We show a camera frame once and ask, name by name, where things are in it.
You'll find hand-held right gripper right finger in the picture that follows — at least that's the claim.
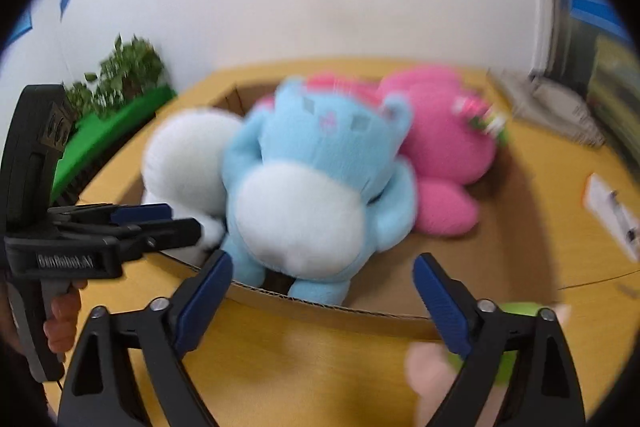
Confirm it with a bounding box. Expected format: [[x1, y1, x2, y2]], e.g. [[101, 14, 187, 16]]
[[412, 253, 586, 427]]

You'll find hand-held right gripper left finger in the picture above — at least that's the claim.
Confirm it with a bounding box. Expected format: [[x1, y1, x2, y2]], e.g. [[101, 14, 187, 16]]
[[57, 251, 234, 427]]

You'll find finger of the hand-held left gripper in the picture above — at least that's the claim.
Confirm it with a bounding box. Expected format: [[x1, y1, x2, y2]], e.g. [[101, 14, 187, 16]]
[[49, 202, 174, 227], [49, 217, 203, 254]]

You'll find brown cardboard box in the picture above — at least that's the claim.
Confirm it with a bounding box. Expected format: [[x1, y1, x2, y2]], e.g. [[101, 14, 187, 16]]
[[75, 79, 557, 343]]

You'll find peach and green plush toy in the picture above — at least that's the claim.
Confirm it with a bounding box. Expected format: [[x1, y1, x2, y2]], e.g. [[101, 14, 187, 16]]
[[404, 301, 574, 427]]

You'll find white plush toy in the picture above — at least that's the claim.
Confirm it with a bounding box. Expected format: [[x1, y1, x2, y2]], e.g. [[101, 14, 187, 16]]
[[141, 109, 247, 266]]

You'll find blue plush toy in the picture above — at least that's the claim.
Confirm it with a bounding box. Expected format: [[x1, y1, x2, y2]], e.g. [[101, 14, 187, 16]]
[[220, 76, 419, 308]]

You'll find person's left hand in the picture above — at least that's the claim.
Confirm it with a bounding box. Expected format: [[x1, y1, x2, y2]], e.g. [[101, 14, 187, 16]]
[[44, 291, 83, 365]]

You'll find green mat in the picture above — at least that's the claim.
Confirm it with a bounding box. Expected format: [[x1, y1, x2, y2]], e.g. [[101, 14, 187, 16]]
[[52, 86, 179, 198]]

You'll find green potted plant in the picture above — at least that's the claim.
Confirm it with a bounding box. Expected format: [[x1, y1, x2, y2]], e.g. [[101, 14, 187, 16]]
[[64, 71, 102, 115], [97, 34, 169, 104]]

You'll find pink plush toy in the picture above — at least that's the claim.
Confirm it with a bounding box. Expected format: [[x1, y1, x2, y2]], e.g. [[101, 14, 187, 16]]
[[376, 65, 512, 241]]

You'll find white packet with orange edge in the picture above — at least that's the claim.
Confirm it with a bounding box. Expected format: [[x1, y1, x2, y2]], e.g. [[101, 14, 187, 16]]
[[583, 173, 640, 264]]

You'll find storage shelf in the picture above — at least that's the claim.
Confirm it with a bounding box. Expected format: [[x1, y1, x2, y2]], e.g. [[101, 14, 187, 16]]
[[559, 0, 633, 148]]

